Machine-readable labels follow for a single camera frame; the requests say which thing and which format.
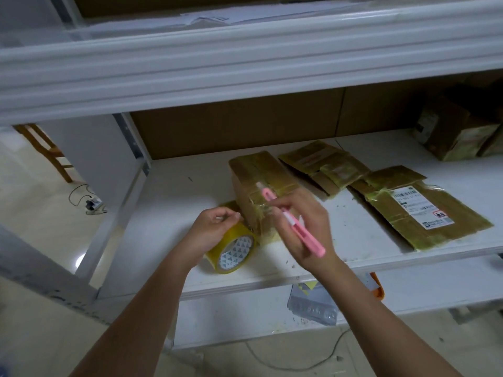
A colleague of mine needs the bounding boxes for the person's right hand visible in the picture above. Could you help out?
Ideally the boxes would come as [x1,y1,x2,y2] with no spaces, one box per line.
[266,189,344,273]

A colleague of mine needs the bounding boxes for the person's left hand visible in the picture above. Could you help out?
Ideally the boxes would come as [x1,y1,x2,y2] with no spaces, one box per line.
[176,206,243,271]

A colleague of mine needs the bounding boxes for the pink utility knife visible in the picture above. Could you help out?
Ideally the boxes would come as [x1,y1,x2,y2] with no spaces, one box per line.
[257,183,328,260]

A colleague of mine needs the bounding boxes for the yellow tape roll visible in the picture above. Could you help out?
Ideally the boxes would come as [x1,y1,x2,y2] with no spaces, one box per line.
[205,221,259,275]

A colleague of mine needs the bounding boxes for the white metal shelf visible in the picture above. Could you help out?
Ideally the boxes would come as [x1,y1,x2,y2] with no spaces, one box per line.
[0,0,503,350]

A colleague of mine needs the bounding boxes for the small taped carton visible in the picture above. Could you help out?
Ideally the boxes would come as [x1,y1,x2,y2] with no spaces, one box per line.
[279,139,371,198]

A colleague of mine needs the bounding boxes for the wide barcode label cardboard box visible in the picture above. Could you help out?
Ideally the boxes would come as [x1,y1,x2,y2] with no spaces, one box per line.
[219,150,304,246]

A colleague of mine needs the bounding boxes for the stack of cardboard boxes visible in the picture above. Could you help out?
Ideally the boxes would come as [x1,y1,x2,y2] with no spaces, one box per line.
[351,164,495,253]

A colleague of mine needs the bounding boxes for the person's right forearm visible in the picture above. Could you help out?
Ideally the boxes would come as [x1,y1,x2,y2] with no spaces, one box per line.
[318,257,465,377]

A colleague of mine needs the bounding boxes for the person's left forearm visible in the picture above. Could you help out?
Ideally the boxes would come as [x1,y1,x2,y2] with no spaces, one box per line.
[69,255,193,377]

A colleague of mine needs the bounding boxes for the orange plastic object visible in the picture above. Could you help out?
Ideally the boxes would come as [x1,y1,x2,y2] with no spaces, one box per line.
[370,271,387,302]

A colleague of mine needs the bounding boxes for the white power strip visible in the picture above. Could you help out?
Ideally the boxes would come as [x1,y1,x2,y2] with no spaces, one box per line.
[83,195,105,214]

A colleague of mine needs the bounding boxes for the wooden chair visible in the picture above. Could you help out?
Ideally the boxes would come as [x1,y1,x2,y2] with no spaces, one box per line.
[13,123,74,184]

